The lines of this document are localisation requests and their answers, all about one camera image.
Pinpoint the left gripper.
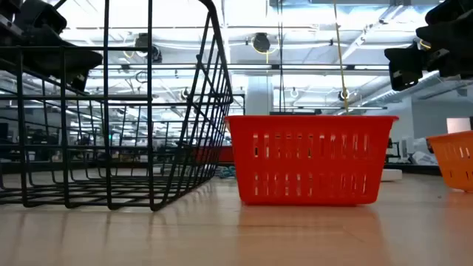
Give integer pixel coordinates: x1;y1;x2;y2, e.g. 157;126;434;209
0;0;103;92

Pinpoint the orange plastic slotted basket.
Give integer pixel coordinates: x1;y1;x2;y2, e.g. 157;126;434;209
426;130;473;194

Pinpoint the black wire basket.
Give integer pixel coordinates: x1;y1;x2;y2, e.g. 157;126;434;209
0;0;234;212

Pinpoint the black aluminium table frame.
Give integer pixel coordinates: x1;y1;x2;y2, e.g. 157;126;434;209
0;160;443;177

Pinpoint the white product box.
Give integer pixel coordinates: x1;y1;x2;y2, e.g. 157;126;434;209
380;168;404;183

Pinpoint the white building pillar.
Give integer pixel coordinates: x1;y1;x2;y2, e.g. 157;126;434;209
245;75;275;116

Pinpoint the red background bin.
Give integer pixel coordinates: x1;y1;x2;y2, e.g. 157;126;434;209
191;145;235;164

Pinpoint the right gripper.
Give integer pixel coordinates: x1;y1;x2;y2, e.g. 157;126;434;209
384;0;473;92

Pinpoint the teal braided cable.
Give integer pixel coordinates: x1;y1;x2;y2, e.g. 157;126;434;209
217;166;237;180

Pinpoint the black ceiling cable reel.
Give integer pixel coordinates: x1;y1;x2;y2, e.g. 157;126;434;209
133;32;163;64
252;32;272;54

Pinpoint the red plastic slotted basket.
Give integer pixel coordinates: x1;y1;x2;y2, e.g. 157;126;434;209
224;115;399;206

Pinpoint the yellow hanging cable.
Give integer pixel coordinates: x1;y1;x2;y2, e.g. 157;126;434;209
333;0;350;114

